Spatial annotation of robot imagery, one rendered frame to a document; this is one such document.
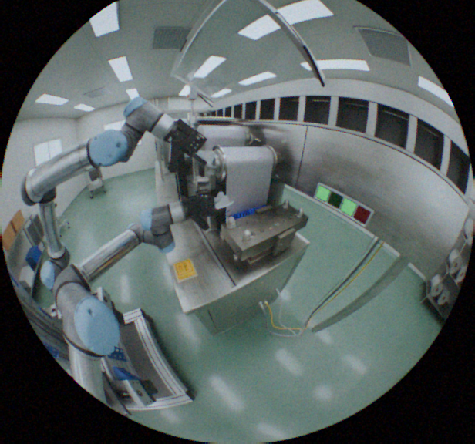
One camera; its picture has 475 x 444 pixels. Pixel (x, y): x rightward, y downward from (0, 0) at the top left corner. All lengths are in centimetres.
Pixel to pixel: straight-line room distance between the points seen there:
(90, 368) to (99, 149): 45
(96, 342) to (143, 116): 53
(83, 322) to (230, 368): 120
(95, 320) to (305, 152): 82
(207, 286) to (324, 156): 66
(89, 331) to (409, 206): 82
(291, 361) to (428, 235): 128
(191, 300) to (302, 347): 119
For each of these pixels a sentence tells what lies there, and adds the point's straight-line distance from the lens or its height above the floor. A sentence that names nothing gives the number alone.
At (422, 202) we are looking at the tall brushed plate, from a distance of 58.
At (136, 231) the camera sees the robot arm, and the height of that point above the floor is 105.
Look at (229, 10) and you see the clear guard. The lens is 71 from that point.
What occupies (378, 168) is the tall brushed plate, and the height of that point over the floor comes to 136.
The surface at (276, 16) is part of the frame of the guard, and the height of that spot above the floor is 182.
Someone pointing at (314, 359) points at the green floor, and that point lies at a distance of 157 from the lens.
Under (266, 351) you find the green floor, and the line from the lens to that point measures 141.
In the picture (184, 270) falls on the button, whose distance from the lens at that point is 56.
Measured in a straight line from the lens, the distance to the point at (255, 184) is 62.
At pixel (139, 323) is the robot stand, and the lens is 136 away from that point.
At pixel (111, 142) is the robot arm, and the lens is 31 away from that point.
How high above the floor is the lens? 138
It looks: 31 degrees down
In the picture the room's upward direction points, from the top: 3 degrees clockwise
